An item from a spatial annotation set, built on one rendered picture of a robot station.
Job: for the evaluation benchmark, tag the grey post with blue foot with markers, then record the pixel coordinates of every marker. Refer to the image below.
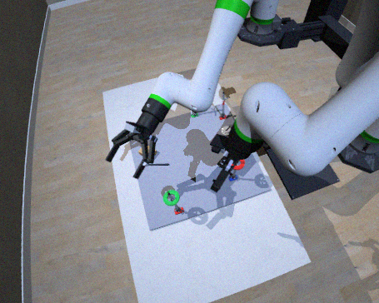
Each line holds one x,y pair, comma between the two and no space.
233,176

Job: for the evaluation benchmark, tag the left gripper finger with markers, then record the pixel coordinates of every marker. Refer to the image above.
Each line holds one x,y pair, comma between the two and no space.
223,174

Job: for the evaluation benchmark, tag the red ring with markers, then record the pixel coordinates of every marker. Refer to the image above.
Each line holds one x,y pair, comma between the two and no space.
240,166

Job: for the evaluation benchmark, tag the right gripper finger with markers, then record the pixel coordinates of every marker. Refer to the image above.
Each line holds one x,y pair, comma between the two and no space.
145,153
126,137

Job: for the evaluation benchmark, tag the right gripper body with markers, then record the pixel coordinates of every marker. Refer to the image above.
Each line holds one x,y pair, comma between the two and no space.
149,123

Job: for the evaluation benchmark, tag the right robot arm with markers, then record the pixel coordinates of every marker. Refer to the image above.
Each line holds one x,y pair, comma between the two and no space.
197,94

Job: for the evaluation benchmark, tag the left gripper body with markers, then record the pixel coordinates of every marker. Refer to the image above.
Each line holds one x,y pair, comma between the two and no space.
235,154

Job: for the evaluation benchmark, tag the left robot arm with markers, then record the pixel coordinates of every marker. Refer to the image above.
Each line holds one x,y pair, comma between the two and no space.
306,144

